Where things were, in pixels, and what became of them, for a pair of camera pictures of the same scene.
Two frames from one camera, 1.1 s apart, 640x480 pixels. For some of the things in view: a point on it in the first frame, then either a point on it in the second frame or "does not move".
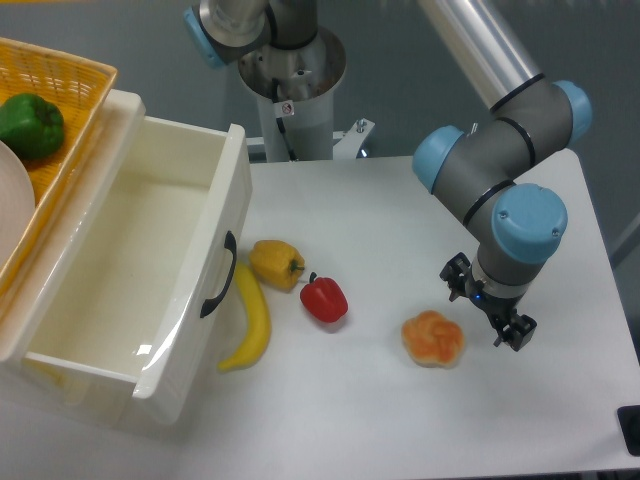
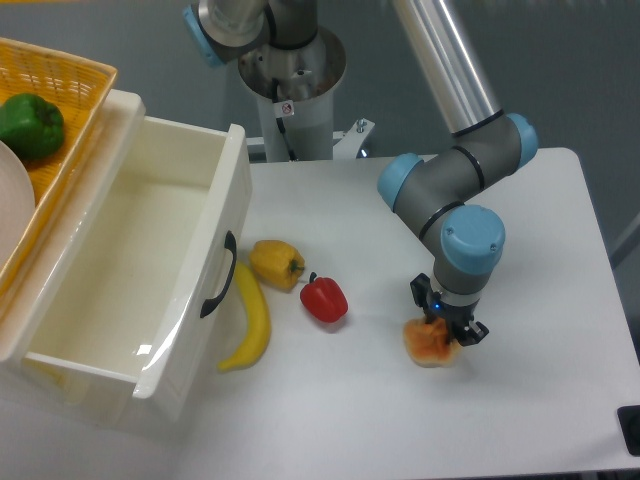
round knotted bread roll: (431, 340) does not move
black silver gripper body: (496, 297) → (457, 310)
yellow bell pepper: (276, 264) does not move
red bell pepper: (324, 298) does not move
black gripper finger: (518, 333) → (472, 334)
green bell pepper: (30, 126) does not move
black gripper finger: (454, 273) → (421, 290)
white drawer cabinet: (27, 303) does not move
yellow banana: (259, 321) does not move
